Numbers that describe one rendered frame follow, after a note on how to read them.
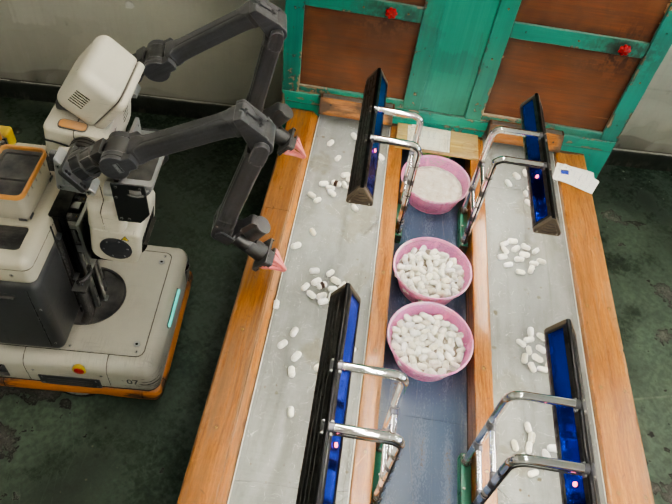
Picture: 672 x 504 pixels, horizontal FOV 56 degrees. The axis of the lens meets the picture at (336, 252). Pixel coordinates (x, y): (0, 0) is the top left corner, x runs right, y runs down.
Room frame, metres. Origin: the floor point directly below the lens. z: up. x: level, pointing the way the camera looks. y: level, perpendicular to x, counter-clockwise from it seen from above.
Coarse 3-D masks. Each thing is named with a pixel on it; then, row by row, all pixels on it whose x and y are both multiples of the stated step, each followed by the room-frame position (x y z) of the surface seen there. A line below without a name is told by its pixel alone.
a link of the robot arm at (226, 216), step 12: (264, 144) 1.16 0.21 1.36; (252, 156) 1.15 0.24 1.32; (264, 156) 1.15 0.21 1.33; (240, 168) 1.18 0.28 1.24; (252, 168) 1.18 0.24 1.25; (240, 180) 1.18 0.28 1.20; (252, 180) 1.19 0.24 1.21; (228, 192) 1.19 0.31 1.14; (240, 192) 1.18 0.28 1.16; (228, 204) 1.18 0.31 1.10; (240, 204) 1.19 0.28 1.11; (216, 216) 1.21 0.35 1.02; (228, 216) 1.18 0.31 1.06; (216, 228) 1.18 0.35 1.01; (228, 228) 1.18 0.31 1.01; (216, 240) 1.18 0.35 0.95
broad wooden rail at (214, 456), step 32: (288, 128) 1.97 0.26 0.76; (288, 160) 1.78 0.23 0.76; (288, 192) 1.61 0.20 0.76; (288, 224) 1.46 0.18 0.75; (256, 288) 1.17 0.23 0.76; (256, 320) 1.05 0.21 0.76; (224, 352) 0.92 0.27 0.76; (256, 352) 0.94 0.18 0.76; (224, 384) 0.82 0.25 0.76; (224, 416) 0.73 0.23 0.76; (192, 448) 0.63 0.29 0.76; (224, 448) 0.64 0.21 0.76; (192, 480) 0.55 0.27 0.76; (224, 480) 0.56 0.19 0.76
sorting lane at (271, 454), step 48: (336, 144) 1.94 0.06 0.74; (384, 144) 1.99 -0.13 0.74; (336, 192) 1.67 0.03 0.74; (336, 240) 1.44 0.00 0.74; (288, 288) 1.20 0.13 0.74; (288, 336) 1.03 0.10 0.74; (288, 384) 0.87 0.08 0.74; (288, 432) 0.72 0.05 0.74; (240, 480) 0.58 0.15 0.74; (288, 480) 0.60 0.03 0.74
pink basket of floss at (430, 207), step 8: (424, 160) 1.92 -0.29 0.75; (432, 160) 1.92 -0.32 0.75; (440, 160) 1.92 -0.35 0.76; (448, 160) 1.92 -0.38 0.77; (456, 168) 1.89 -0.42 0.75; (456, 176) 1.87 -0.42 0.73; (464, 176) 1.85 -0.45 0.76; (464, 184) 1.82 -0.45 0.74; (464, 192) 1.78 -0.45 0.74; (416, 200) 1.70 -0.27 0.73; (424, 200) 1.67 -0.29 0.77; (456, 200) 1.70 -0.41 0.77; (416, 208) 1.71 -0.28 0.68; (424, 208) 1.70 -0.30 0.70; (432, 208) 1.69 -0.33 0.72; (440, 208) 1.69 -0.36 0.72; (448, 208) 1.71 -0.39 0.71
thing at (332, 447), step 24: (336, 312) 0.89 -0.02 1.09; (336, 336) 0.81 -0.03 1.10; (336, 360) 0.75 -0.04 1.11; (336, 384) 0.69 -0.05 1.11; (312, 408) 0.65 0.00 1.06; (336, 408) 0.64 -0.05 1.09; (312, 432) 0.58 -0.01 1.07; (312, 456) 0.53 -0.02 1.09; (336, 456) 0.54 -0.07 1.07; (312, 480) 0.47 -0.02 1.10; (336, 480) 0.49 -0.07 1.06
